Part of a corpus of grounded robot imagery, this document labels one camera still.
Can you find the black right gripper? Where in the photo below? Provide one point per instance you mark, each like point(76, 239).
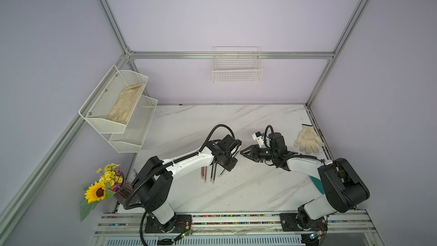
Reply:
point(255, 151)

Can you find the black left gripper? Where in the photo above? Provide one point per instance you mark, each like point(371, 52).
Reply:
point(229, 167)

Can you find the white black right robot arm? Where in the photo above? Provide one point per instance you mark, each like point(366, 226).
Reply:
point(342, 190)

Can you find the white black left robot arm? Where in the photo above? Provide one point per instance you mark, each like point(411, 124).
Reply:
point(152, 185)

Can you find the cream knitted work glove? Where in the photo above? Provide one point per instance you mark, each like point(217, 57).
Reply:
point(308, 141)

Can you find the green rubber work glove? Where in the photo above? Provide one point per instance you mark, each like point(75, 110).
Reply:
point(318, 184)

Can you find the cream glove in shelf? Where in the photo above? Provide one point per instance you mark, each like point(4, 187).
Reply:
point(125, 104)

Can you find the dark glass vase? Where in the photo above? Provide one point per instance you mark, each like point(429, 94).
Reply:
point(123, 191)

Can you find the artificial sunflower bouquet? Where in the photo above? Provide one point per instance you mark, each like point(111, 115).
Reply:
point(110, 181)

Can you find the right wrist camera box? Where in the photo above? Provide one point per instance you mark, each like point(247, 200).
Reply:
point(259, 138)

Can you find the white wire wall basket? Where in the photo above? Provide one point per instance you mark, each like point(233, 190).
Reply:
point(233, 64)

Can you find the white mesh wall shelf lower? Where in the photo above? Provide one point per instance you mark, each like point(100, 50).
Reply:
point(131, 141)

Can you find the white mesh wall shelf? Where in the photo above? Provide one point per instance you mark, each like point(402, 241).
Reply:
point(131, 141)
point(110, 107)

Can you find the white mesh wall shelf upper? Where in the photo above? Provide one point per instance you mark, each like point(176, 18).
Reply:
point(110, 107)

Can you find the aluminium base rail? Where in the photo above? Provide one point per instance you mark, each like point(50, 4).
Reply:
point(353, 228)

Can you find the aluminium frame profile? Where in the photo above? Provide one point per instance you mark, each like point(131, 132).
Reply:
point(15, 211)

